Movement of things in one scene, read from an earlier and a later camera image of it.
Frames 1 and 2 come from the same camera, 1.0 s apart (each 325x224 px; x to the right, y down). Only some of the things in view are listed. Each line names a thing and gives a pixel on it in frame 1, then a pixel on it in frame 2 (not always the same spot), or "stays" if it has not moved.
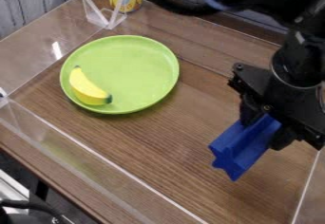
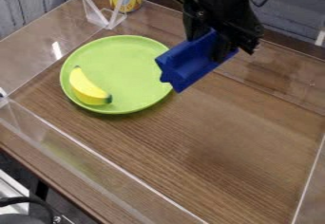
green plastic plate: (127, 66) stays
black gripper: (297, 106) to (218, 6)
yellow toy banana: (87, 92) stays
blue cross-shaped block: (241, 144) to (187, 63)
